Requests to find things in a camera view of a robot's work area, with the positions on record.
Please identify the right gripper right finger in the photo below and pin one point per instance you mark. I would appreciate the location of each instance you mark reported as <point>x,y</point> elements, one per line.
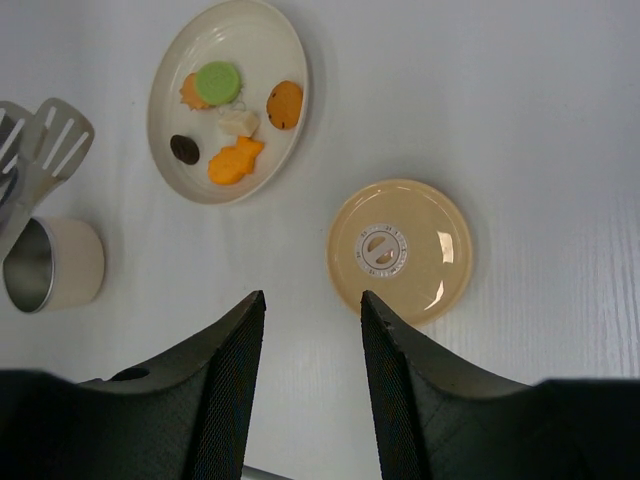
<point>438,416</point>

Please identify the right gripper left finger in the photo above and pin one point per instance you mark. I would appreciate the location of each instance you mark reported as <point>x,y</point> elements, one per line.
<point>183,414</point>

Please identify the steel serving tongs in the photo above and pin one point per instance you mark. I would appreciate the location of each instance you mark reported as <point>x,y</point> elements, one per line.
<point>39,152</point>

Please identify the orange flower cookie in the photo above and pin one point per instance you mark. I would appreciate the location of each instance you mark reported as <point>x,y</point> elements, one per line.
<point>189,95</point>

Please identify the green round cookie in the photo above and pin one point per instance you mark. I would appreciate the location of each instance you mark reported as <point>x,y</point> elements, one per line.
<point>218,83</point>

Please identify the cream steel lunch container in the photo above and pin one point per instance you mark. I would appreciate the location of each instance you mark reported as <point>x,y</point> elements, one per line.
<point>56,263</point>

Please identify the beige round lid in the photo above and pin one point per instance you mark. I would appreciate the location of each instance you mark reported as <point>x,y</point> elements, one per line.
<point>406,242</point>

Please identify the orange fish cookie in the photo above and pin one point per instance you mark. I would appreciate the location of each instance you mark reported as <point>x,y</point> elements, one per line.
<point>232,163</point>

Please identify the dark chocolate oval cookie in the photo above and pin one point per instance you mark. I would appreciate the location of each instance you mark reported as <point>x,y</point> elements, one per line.
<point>185,149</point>

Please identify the cream ceramic plate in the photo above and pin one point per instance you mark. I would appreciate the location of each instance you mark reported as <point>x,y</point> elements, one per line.
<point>265,49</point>

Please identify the orange chocolate chip cookie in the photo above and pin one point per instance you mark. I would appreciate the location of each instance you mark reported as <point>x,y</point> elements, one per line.
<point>284,105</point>

